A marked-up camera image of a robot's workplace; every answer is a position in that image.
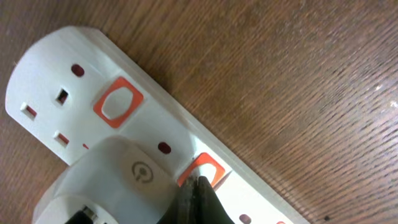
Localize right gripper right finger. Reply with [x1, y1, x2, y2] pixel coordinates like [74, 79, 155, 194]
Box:
[195, 176, 234, 224]

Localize white USB charger plug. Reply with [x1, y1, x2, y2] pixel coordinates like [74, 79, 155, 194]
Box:
[32, 138, 178, 223]

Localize black charging cable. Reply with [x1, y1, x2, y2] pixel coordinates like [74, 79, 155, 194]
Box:
[63, 205, 108, 224]

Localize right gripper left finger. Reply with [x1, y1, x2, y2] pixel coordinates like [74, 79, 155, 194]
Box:
[157, 177, 197, 224]

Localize white power strip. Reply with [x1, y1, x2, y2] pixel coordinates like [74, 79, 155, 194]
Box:
[5, 26, 305, 223]

